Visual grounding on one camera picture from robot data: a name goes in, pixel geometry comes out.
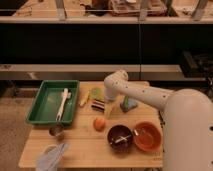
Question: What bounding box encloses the green plastic tray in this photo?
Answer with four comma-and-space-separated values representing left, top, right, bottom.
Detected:
26, 80, 80, 125

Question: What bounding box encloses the striped black eraser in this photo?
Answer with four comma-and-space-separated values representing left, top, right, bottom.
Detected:
91, 99, 105, 112

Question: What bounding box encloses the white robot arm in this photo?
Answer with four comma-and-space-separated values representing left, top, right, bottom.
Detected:
104, 70, 213, 171

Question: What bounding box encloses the orange peach fruit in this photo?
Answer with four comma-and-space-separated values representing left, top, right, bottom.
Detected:
93, 117, 106, 131

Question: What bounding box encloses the dark purple bowl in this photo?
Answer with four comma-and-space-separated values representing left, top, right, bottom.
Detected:
107, 125, 133, 153

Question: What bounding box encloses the yellow banana piece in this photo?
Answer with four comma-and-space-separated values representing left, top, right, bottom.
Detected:
79, 91, 90, 107

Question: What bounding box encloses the wooden table board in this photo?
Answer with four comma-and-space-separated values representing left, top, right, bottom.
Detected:
19, 82, 162, 169

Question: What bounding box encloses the white plastic fork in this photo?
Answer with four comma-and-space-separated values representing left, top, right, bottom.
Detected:
56, 88, 71, 122

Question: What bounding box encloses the orange bowl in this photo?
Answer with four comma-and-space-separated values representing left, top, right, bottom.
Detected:
133, 121, 162, 152

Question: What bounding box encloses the small metal cup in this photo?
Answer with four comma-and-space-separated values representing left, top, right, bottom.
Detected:
49, 125, 65, 141

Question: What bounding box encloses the crumpled blue white cloth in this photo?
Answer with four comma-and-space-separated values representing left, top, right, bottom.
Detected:
35, 143, 69, 171

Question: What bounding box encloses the black equipment on shelf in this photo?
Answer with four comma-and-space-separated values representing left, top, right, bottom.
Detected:
179, 51, 213, 78

